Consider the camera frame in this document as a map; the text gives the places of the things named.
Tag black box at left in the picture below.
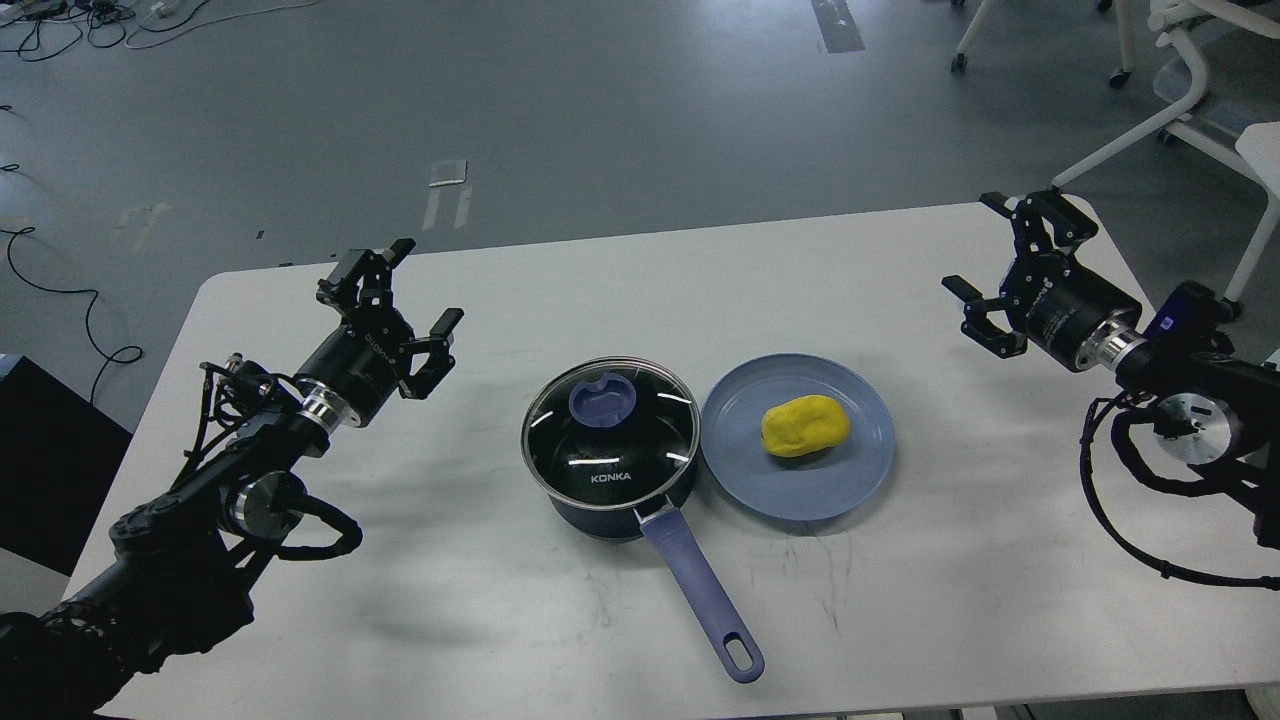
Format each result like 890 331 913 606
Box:
1 354 132 575

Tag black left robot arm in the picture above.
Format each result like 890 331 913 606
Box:
3 238 463 719

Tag yellow potato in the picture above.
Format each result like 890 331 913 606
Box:
760 395 852 457

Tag dark blue saucepan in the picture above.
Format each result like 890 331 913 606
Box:
521 356 765 685

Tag blue plate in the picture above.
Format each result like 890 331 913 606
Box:
701 354 896 521

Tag black floor cable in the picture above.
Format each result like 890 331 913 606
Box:
0 225 145 406

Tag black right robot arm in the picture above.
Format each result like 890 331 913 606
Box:
941 190 1277 591

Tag cable bundle on floor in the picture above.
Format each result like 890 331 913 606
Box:
0 0 321 63

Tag glass pot lid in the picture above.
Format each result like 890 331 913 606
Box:
520 356 701 509

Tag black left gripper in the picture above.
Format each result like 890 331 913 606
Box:
294 238 465 427

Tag white office chair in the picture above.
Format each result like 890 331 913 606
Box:
1050 1 1277 300

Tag white chair legs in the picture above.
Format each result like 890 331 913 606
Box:
948 1 1138 90

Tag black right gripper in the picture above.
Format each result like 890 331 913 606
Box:
941 188 1142 373

